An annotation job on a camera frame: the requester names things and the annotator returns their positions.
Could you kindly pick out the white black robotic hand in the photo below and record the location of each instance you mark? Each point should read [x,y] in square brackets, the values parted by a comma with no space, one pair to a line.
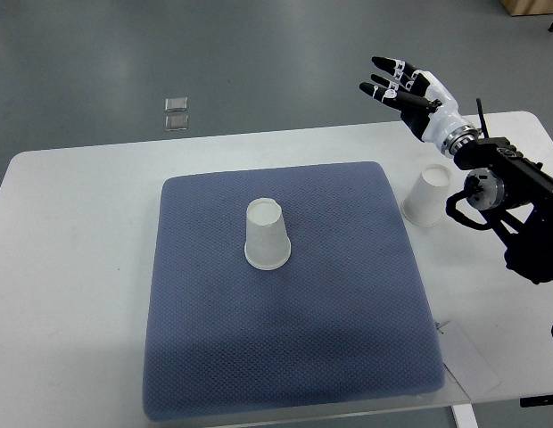
[425,105]

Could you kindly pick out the white paper cup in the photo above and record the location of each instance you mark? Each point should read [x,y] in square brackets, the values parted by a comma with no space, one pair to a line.
[425,203]
[267,245]

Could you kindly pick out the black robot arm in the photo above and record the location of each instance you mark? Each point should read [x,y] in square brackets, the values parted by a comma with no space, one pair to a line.
[508,194]

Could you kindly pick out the wooden furniture corner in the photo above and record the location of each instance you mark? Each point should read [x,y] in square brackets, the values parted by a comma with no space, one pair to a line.
[527,7]

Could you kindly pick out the white paper cup on cushion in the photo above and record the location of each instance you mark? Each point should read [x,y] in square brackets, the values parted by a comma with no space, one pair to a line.
[267,245]

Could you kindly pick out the blue mesh cushion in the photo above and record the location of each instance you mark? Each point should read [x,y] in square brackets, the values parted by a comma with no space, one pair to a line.
[345,318]

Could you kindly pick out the upper metal floor plate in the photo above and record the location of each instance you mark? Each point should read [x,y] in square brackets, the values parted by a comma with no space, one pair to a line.
[176,104]

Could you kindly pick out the white paper tag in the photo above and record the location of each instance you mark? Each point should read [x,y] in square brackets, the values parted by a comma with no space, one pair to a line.
[465,363]

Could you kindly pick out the white table leg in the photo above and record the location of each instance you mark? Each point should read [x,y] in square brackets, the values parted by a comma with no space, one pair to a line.
[464,416]

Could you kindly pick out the black table control panel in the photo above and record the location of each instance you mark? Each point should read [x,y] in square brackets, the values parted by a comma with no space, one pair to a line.
[536,401]

